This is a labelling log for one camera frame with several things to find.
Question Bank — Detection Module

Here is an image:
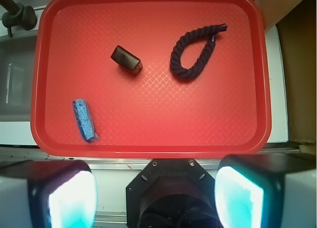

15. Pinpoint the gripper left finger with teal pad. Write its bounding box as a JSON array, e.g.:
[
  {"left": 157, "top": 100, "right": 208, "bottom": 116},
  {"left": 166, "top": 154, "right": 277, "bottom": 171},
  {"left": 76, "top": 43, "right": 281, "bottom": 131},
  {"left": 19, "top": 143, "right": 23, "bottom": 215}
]
[{"left": 0, "top": 160, "right": 98, "bottom": 228}]

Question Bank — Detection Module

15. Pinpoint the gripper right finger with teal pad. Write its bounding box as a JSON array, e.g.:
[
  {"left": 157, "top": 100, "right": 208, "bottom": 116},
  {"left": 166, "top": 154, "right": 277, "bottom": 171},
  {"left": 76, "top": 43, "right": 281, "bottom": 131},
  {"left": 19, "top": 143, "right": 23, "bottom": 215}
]
[{"left": 214, "top": 153, "right": 317, "bottom": 228}]

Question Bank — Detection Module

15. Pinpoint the blue sponge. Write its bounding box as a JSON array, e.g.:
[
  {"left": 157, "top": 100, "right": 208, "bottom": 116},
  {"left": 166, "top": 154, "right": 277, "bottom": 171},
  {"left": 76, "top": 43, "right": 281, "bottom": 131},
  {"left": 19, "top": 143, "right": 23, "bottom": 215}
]
[{"left": 72, "top": 99, "right": 99, "bottom": 143}]

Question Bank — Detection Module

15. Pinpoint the red plastic tray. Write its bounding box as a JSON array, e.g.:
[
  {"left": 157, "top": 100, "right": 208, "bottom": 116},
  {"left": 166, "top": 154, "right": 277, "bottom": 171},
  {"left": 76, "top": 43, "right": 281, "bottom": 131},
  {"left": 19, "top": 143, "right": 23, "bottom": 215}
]
[{"left": 31, "top": 0, "right": 271, "bottom": 159}]

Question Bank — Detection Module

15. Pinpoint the metal sink basin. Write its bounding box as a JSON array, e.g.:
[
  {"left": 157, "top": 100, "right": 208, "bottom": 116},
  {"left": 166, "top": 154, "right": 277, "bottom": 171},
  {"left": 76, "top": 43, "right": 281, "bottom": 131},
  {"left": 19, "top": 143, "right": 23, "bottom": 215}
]
[{"left": 0, "top": 36, "right": 37, "bottom": 122}]

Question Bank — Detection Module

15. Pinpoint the dark brown block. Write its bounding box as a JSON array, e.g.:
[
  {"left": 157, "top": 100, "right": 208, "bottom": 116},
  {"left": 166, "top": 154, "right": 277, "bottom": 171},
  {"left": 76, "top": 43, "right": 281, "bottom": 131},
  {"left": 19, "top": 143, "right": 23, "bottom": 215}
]
[{"left": 110, "top": 45, "right": 143, "bottom": 76}]

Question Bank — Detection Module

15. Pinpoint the brown cardboard box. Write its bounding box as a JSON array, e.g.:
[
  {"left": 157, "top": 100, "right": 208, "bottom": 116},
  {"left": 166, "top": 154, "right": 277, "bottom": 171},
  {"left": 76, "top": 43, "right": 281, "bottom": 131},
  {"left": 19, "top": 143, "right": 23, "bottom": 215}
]
[{"left": 277, "top": 0, "right": 317, "bottom": 154}]

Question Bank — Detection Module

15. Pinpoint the dark sink faucet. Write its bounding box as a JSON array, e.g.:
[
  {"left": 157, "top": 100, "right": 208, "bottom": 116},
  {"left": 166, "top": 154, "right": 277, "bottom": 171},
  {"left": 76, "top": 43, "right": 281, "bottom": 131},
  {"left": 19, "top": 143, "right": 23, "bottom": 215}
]
[{"left": 0, "top": 0, "right": 37, "bottom": 37}]

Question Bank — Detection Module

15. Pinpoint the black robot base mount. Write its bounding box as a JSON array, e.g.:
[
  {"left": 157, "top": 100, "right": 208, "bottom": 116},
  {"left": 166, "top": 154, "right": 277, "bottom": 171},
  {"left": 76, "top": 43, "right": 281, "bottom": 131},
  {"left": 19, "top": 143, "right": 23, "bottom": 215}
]
[{"left": 126, "top": 159, "right": 222, "bottom": 228}]

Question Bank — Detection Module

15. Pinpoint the dark navy rope loop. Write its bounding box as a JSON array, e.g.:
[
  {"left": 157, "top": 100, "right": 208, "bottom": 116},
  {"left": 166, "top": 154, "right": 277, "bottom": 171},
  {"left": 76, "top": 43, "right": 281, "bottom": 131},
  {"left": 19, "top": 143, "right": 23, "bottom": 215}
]
[{"left": 169, "top": 23, "right": 228, "bottom": 81}]

